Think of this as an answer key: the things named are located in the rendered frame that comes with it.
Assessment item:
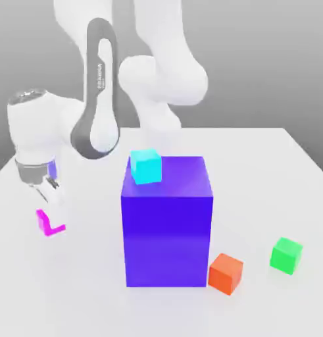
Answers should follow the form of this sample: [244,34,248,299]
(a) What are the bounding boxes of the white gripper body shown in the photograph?
[28,183,66,229]

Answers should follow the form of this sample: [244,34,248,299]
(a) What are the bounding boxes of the small magenta cube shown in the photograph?
[36,209,66,237]

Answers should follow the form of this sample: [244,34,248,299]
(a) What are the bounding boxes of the small cyan cube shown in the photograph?
[130,147,162,186]

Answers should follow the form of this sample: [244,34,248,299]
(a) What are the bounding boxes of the small orange cube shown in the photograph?
[207,253,244,296]

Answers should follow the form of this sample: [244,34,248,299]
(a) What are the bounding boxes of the small green cube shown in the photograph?
[269,236,304,276]

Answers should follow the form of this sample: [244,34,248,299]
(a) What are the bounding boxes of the large blue box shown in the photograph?
[120,155,214,288]

